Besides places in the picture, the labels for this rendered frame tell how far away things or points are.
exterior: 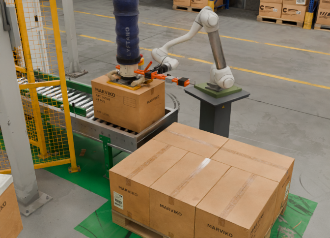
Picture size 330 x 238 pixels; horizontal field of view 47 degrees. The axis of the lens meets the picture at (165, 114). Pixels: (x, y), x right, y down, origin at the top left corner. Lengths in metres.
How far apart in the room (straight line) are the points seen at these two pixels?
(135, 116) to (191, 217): 1.17
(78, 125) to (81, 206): 0.80
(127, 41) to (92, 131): 0.95
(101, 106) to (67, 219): 1.10
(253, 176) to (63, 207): 1.73
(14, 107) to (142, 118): 1.10
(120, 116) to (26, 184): 1.04
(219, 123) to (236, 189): 1.27
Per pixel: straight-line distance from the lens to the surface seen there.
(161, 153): 3.28
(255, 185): 2.99
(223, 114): 4.03
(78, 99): 4.37
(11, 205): 2.43
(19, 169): 3.53
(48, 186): 3.97
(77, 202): 3.70
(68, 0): 6.40
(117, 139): 3.57
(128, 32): 3.42
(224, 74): 3.65
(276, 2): 10.42
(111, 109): 3.70
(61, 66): 3.60
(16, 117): 3.33
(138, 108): 3.46
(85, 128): 3.83
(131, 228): 3.34
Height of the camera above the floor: 2.31
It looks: 27 degrees down
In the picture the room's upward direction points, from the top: straight up
